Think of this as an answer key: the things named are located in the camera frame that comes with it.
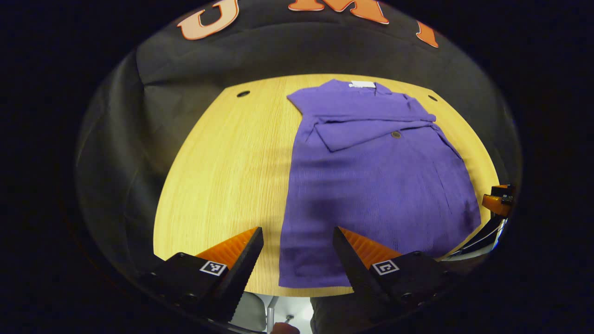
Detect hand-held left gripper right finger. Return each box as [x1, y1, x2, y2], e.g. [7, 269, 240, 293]
[332, 226, 465, 325]

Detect black backdrop cloth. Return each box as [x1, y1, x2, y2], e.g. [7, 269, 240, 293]
[77, 0, 523, 279]

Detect person's dark trousers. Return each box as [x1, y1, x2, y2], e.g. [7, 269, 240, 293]
[310, 295, 373, 334]

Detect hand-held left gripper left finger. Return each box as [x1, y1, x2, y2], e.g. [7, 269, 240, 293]
[141, 226, 265, 325]

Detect purple shirt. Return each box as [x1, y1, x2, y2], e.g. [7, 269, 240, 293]
[278, 79, 482, 289]

